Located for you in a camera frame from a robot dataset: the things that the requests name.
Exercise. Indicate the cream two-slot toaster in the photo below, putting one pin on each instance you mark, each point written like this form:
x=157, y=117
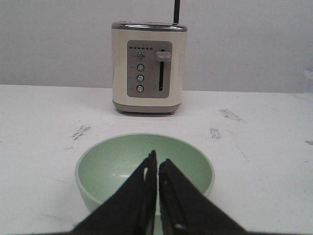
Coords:
x=147, y=66

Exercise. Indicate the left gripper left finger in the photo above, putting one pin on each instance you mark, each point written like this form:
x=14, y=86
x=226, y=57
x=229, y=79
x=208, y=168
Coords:
x=132, y=208

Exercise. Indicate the green bowl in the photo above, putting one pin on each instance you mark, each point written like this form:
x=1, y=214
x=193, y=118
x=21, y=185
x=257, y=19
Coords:
x=104, y=167

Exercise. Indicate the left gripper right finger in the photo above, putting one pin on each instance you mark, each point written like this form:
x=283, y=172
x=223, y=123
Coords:
x=184, y=209

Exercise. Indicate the black tripod pole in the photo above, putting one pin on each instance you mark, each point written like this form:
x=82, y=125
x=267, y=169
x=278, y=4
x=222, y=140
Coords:
x=176, y=11

